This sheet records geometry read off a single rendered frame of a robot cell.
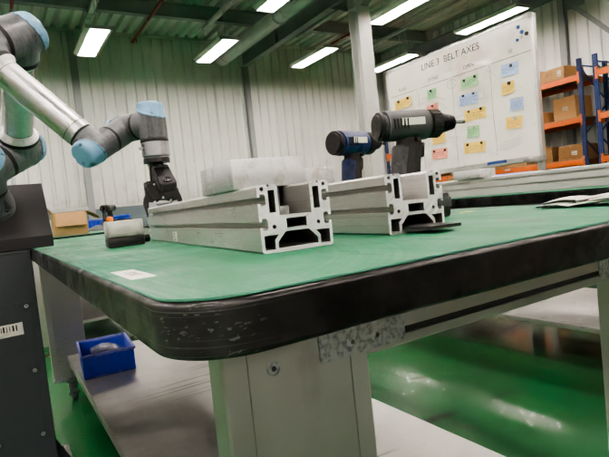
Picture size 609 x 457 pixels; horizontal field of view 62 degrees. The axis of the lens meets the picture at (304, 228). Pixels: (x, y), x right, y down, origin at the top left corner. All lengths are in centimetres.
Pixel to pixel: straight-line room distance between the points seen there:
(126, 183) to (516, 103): 1013
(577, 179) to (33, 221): 203
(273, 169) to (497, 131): 345
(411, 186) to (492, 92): 336
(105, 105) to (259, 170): 1226
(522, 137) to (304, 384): 355
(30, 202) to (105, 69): 1122
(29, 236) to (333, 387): 151
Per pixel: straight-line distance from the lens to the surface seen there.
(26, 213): 198
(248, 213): 66
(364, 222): 77
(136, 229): 124
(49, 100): 151
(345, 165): 123
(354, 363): 53
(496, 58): 414
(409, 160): 103
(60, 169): 1255
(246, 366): 47
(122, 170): 1279
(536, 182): 240
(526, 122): 394
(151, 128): 145
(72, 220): 360
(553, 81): 1167
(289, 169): 72
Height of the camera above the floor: 84
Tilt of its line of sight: 3 degrees down
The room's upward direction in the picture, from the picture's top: 6 degrees counter-clockwise
